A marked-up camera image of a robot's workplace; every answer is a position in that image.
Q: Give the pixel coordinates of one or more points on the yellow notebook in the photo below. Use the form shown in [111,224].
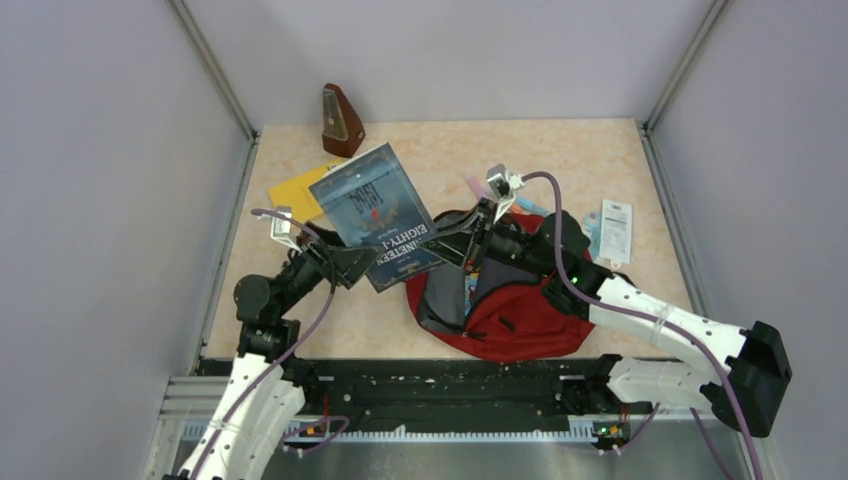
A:
[295,193]

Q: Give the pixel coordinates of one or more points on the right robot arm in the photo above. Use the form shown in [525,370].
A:
[740,374]

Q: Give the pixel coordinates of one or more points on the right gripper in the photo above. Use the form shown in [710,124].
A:
[454,247]

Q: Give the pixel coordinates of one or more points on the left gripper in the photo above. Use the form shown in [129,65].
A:
[352,261]

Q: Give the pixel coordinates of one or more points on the blue correction tape pack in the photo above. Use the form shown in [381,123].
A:
[592,222]

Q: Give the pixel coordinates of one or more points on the colourful treehouse book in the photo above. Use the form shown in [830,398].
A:
[470,286]

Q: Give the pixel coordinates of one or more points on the brown wooden metronome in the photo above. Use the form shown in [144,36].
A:
[343,131]

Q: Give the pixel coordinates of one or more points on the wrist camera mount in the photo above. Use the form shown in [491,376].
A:
[503,182]
[281,226]

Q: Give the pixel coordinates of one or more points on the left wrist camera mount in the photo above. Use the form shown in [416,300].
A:
[281,226]

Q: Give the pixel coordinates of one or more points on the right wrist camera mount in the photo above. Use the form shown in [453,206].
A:
[503,182]

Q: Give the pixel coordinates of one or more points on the blue highlighter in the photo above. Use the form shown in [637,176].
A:
[530,207]

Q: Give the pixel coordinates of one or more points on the pink highlighter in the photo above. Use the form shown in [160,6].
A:
[477,187]

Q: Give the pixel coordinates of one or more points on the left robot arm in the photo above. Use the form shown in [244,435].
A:
[266,386]

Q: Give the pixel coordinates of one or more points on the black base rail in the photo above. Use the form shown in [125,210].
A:
[406,400]

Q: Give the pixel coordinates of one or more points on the red backpack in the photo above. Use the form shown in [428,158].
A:
[511,319]

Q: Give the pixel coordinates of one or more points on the dark nineteen eighty-four book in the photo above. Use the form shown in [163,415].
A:
[371,201]

